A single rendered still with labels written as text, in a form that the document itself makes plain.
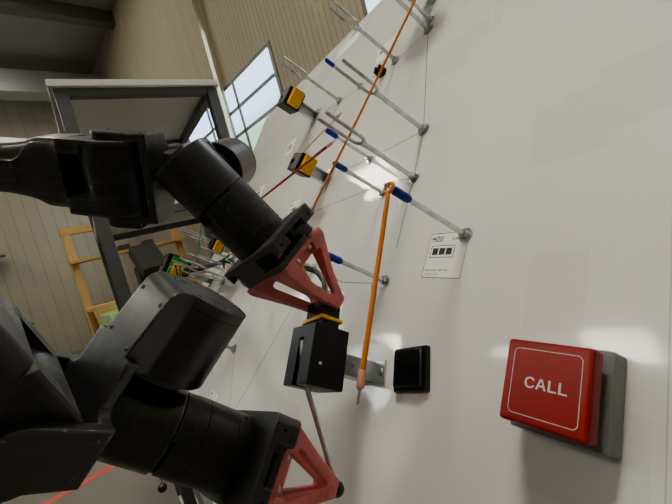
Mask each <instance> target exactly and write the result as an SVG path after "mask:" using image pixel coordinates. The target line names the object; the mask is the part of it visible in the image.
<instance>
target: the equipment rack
mask: <svg viewBox="0 0 672 504"><path fill-rule="evenodd" d="M45 82H46V86H47V90H48V93H49V97H50V101H51V104H52V108H53V112H54V116H55V119H56V123H57V127H58V130H59V134H64V133H79V134H90V132H89V130H94V129H107V128H110V129H132V130H155V131H164V132H165V139H166V142H167V144H172V143H179V144H184V143H187V141H188V140H189V138H190V136H191V135H192V133H193V131H194V130H195V128H196V126H197V125H198V123H199V121H200V120H201V118H202V116H203V114H204V113H205V111H206V109H207V108H208V107H209V110H210V114H211V117H212V121H213V124H214V128H215V131H216V134H217V138H218V140H219V139H223V138H230V136H229V132H228V129H227V125H226V122H225V118H224V115H223V111H222V108H221V104H220V101H219V97H218V94H217V90H216V89H217V87H218V85H219V84H218V80H210V79H45ZM174 211H175V214H174V215H172V216H171V217H169V218H167V219H166V220H164V221H162V222H161V223H159V224H149V225H148V226H146V227H144V228H143V229H141V230H140V229H131V228H116V227H113V226H111V224H110V221H109V220H108V219H107V218H102V217H93V216H88V218H89V221H90V224H91V227H92V230H93V233H94V236H95V240H96V243H97V246H98V249H99V252H100V255H101V258H102V261H103V265H104V268H105V271H106V274H107V277H108V280H109V283H110V286H111V290H112V293H113V296H114V299H115V302H116V305H117V308H118V311H120V310H121V309H122V308H123V306H124V305H125V304H126V303H127V301H128V300H129V299H130V298H131V296H132V295H131V292H130V288H129V285H128V282H127V279H126V276H125V273H124V269H123V266H122V263H121V260H120V257H119V254H118V250H117V247H116V244H115V241H118V240H123V239H128V238H132V237H137V236H142V235H146V234H151V233H156V232H160V231H165V230H170V229H175V228H179V227H184V226H189V225H193V224H198V223H200V222H199V221H200V220H201V219H202V218H203V217H204V216H205V215H204V216H203V217H202V218H201V219H200V220H199V221H198V220H197V219H196V218H195V217H194V216H193V215H191V214H190V213H189V212H188V211H187V210H186V209H185V208H184V207H183V206H182V205H181V204H180V203H179V202H178V201H177V200H176V199H175V202H174ZM194 218H195V219H194ZM189 219H190V220H189ZM184 220H185V221H184ZM179 221H180V222H179ZM174 222H175V223H174ZM169 223H170V224H169ZM164 224H165V225H164ZM159 225H160V226H159ZM154 226H155V227H154ZM145 228H146V229H145ZM135 230H136V231H135ZM130 231H131V232H130ZM125 232H126V233H125ZM120 233H121V234H120ZM115 234H116V235H115ZM174 487H175V490H176V493H177V496H178V499H179V502H180V504H199V502H198V500H197V498H196V496H195V494H194V491H193V489H191V488H188V487H184V486H181V485H177V484H174Z"/></svg>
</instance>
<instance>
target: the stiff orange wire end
mask: <svg viewBox="0 0 672 504"><path fill-rule="evenodd" d="M387 183H388V185H389V186H390V185H391V188H390V189H389V191H386V190H387V187H386V188H385V187H383V194H384V195H385V202H384V209H383V216H382V223H381V229H380V236H379V243H378V250H377V256H376V263H375V270H374V277H373V284H372V290H371V297H370V304H369V311H368V317H367V324H366V331H365V338H364V345H363V351H362V358H361V365H360V369H359V371H358V376H357V383H356V388H357V389H358V394H357V401H356V403H357V404H359V403H360V397H361V391H362V390H363V389H364V387H365V380H366V364H367V357H368V350H369V343H370V336H371V329H372V322H373V315H374V307H375V300H376V293H377V286H378V279H379V272H380V265H381V258H382V251H383V244H384V237H385V230H386V223H387V215H388V208H389V201H390V194H391V193H392V192H393V190H394V188H395V183H394V182H393V181H389V182H387Z"/></svg>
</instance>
